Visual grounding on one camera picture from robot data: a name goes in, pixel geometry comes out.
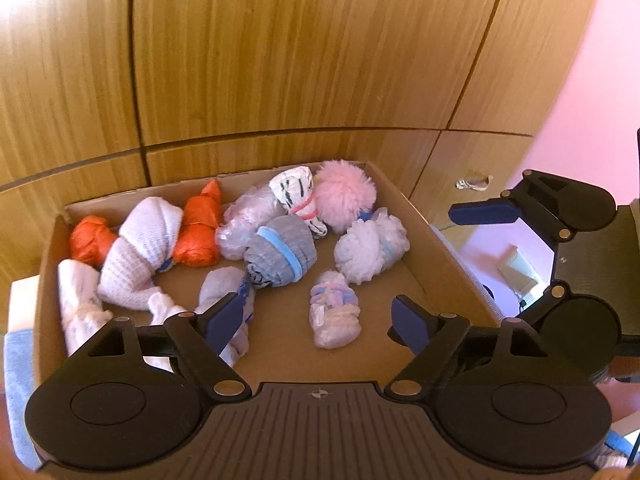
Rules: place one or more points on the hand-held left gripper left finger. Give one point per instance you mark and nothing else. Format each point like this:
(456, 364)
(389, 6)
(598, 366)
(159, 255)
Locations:
(227, 317)

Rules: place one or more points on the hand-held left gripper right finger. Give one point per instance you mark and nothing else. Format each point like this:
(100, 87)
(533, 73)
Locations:
(410, 320)

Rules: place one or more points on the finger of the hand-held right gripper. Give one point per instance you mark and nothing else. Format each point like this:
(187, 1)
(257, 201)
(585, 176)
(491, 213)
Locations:
(487, 211)
(555, 292)

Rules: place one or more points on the white sock roll blue band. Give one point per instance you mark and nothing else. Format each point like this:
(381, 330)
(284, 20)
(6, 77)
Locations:
(220, 285)

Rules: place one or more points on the cardboard box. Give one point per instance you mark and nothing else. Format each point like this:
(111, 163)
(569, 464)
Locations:
(280, 340)

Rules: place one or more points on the white blue small sock roll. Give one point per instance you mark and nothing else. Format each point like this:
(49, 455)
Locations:
(332, 320)

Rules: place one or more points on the orange bundle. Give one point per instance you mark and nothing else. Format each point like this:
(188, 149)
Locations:
(92, 242)
(197, 240)

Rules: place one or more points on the white fluffy teal bundle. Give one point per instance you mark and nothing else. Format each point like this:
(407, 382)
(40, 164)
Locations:
(365, 250)

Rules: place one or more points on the grey sock roll blue band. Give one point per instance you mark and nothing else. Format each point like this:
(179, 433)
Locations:
(280, 250)

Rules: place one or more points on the pale lavender sock roll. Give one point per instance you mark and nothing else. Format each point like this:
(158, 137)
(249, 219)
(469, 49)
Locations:
(240, 225)

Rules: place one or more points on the white knit sock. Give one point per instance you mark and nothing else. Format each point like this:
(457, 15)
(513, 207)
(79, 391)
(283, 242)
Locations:
(140, 255)

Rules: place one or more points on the small blue bundle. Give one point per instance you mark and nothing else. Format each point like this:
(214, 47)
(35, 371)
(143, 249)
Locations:
(366, 216)

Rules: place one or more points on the pink fluffy ball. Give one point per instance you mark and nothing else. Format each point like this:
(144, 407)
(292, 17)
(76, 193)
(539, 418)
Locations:
(342, 192)

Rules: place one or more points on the white green striped bundle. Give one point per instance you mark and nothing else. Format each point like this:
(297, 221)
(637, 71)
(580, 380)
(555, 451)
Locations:
(295, 187)

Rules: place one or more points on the large white cloth roll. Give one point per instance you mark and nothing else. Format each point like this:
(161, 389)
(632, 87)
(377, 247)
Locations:
(75, 290)

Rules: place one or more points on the white table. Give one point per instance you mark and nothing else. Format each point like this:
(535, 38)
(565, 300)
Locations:
(22, 305)

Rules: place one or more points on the blue towel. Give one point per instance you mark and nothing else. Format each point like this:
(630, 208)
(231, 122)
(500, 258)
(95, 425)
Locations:
(20, 385)

